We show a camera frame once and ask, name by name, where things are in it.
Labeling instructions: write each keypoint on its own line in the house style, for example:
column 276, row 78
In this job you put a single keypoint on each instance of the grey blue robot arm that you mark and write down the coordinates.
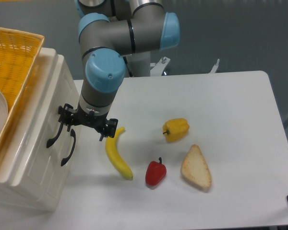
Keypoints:
column 108, row 31

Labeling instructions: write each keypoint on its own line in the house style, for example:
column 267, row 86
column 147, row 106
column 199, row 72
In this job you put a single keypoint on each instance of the yellow woven basket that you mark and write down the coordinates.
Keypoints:
column 18, row 52

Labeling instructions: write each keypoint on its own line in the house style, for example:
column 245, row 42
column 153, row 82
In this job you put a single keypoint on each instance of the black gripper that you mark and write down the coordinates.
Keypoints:
column 70, row 117

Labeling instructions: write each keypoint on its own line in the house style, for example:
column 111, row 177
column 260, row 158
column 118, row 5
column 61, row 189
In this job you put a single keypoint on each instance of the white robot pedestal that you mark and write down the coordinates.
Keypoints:
column 140, row 65

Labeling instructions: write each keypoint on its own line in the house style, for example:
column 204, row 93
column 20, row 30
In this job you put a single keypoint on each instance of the slice of bread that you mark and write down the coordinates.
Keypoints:
column 195, row 171

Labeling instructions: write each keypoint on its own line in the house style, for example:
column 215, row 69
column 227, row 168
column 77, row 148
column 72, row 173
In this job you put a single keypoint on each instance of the yellow banana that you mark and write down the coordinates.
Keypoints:
column 114, row 157

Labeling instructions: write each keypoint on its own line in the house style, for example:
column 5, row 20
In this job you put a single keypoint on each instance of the yellow bell pepper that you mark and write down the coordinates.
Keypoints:
column 175, row 129

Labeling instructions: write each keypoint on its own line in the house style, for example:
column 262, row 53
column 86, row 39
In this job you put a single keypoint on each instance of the red bell pepper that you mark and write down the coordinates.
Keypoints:
column 155, row 173

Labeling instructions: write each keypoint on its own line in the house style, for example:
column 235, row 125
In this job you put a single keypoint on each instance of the white drawer cabinet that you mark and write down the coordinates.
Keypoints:
column 14, row 147

